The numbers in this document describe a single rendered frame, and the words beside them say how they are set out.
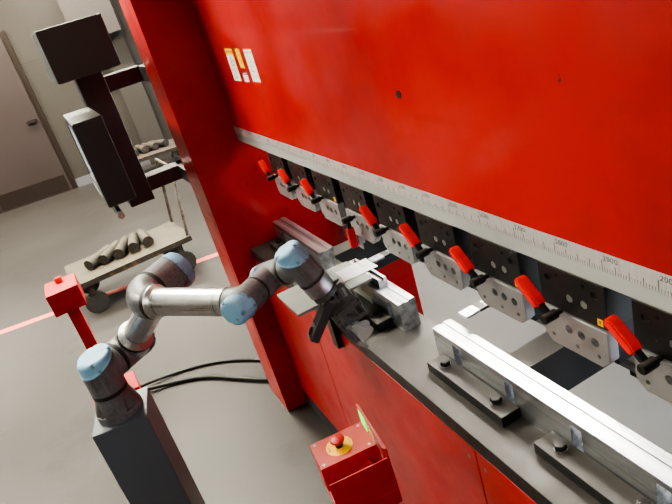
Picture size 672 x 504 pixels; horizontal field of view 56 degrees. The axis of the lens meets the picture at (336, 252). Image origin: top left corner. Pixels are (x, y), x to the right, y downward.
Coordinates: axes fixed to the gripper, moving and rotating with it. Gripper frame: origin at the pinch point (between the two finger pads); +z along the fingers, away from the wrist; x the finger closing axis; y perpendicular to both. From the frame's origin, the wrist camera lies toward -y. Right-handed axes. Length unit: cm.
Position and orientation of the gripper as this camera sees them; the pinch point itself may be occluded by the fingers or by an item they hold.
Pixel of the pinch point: (362, 345)
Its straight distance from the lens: 170.6
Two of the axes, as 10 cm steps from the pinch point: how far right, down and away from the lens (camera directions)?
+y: 7.7, -6.4, -0.5
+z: 6.0, 7.0, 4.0
